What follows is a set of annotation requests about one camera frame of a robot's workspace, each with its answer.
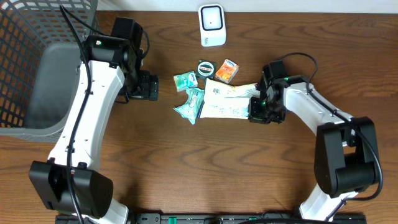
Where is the cream snack bag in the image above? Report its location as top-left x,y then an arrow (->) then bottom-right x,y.
199,78 -> 260,119

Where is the teal white tissue packet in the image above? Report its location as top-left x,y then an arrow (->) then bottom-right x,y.
174,88 -> 205,124

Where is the orange snack packet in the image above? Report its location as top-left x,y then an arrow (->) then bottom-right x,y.
215,59 -> 239,83

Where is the green Zam-Buk ointment box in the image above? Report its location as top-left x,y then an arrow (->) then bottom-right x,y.
195,60 -> 217,79

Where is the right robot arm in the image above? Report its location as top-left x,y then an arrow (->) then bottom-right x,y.
248,60 -> 383,222

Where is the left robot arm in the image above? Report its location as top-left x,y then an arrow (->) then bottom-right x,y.
29,17 -> 159,223

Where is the white barcode scanner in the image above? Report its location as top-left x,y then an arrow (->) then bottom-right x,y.
198,4 -> 226,47

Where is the grey plastic mesh basket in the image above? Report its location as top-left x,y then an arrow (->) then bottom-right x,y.
1,0 -> 98,142

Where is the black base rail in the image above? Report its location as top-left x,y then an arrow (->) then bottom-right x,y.
54,212 -> 367,224

